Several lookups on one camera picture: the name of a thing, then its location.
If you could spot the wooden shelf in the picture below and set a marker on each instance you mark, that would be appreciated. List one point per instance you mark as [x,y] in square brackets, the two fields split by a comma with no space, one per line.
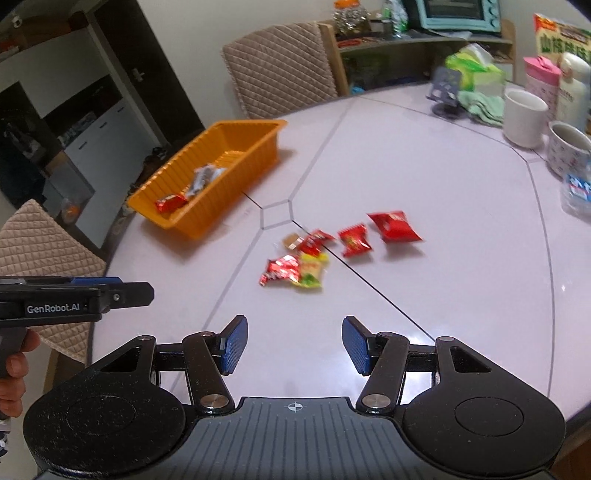
[330,55]

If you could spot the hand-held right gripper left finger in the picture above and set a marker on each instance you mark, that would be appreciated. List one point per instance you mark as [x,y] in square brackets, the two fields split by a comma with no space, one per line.
[234,344]

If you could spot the shiny red snack packet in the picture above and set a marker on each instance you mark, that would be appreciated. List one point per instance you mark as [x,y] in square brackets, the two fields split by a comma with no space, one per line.
[279,270]

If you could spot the silver snack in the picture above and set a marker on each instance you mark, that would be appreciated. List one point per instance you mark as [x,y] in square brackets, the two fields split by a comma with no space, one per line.
[205,177]

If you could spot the small red snack packet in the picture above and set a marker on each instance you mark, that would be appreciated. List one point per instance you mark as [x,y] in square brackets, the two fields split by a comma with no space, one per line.
[354,241]

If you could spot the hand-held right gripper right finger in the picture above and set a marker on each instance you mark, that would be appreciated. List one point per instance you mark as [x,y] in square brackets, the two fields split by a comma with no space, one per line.
[355,344]

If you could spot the orange plastic tray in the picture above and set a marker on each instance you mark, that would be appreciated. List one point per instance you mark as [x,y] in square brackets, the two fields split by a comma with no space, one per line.
[240,143]

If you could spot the dark door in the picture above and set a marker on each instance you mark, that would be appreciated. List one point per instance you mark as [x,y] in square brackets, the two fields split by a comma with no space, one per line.
[157,69]

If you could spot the green tissue box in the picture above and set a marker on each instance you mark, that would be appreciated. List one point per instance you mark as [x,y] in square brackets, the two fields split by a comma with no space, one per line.
[485,78]

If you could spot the white mug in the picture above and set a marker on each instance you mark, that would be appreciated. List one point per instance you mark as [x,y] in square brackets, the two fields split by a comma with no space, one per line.
[524,122]

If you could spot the teal toaster oven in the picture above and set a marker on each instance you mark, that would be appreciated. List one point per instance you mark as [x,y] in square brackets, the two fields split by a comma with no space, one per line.
[457,14]

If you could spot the large red snack packet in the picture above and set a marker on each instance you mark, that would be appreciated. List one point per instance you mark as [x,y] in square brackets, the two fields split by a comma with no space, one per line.
[395,226]

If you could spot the glass fish tank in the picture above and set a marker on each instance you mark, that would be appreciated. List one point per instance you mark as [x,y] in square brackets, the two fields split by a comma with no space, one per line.
[69,198]

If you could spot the white cabinet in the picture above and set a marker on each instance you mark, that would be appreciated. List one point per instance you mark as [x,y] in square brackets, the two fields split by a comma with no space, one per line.
[92,138]

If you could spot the jar with orange lid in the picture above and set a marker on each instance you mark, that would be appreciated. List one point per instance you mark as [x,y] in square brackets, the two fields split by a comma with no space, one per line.
[351,21]

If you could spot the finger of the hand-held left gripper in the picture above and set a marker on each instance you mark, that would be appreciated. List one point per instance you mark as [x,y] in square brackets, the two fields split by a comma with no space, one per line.
[94,280]
[131,294]

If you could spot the white bottle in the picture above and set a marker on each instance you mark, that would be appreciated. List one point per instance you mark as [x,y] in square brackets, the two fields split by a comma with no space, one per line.
[575,92]

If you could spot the person's left hand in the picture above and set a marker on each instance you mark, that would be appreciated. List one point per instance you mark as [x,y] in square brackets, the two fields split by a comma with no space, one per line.
[14,392]

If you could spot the beige quilted chair back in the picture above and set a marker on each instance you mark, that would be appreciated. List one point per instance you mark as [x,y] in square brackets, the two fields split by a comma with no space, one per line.
[281,69]

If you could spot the pink cup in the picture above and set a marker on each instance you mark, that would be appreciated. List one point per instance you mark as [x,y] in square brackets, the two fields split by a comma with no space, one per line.
[540,81]

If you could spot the row of shoes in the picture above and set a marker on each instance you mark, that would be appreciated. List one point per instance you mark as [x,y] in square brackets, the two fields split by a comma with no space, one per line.
[157,159]

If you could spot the yellow green snack packet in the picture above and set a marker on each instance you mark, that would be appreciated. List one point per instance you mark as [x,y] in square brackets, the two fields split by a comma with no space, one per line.
[311,274]

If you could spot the red gold candy packet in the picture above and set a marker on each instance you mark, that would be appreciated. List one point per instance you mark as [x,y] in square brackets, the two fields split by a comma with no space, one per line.
[171,203]

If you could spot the dark red snack packet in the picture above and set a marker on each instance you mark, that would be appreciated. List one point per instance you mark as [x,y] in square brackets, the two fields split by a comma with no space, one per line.
[316,240]

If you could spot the patterned mug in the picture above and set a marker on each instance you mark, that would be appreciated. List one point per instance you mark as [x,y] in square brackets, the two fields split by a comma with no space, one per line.
[568,154]

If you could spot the green cloth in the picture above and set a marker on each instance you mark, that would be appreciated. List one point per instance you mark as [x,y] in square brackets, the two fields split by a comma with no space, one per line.
[482,108]

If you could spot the clear plastic packet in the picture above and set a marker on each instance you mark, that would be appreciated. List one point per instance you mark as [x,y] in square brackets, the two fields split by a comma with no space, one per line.
[577,194]

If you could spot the grey phone stand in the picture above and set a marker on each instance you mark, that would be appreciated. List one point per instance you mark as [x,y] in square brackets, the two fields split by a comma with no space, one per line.
[445,83]

